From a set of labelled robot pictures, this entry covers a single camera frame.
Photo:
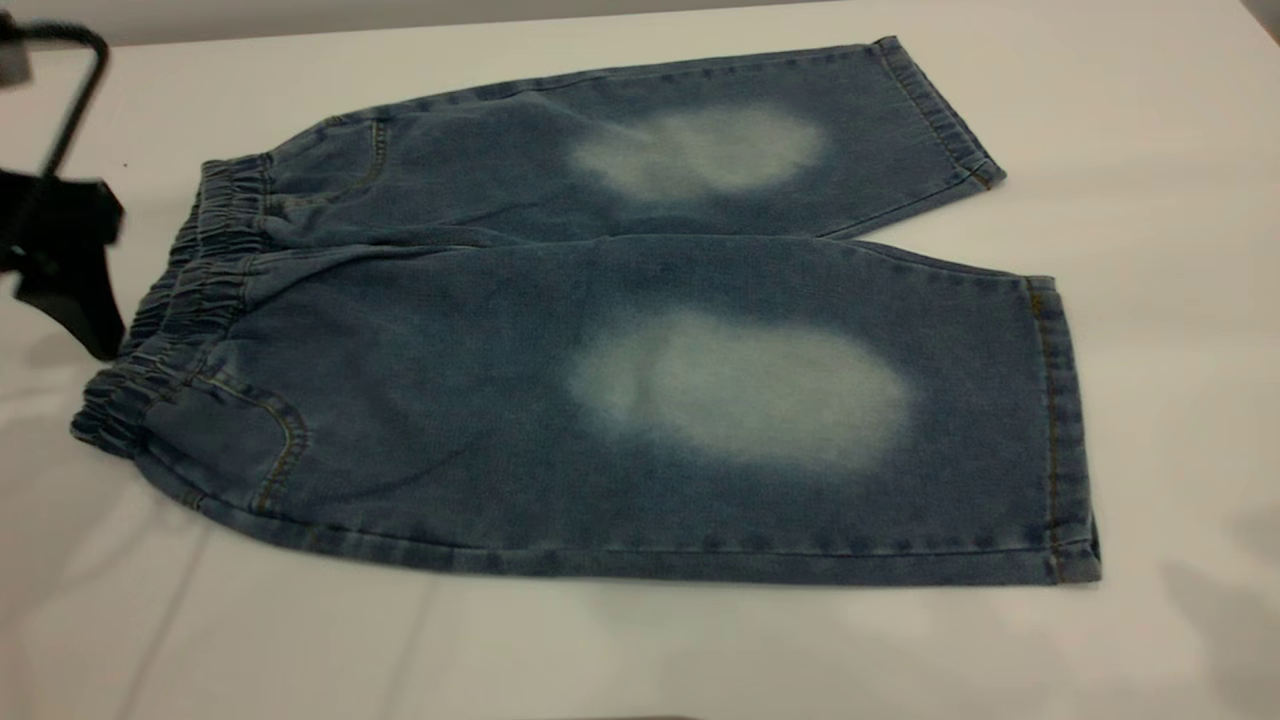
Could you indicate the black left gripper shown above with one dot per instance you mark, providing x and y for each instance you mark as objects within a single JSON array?
[{"x": 60, "y": 220}]

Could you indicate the blue denim children's pants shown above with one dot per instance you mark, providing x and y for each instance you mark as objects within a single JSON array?
[{"x": 500, "y": 400}]

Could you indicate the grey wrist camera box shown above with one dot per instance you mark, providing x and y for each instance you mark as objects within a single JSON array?
[{"x": 12, "y": 65}]

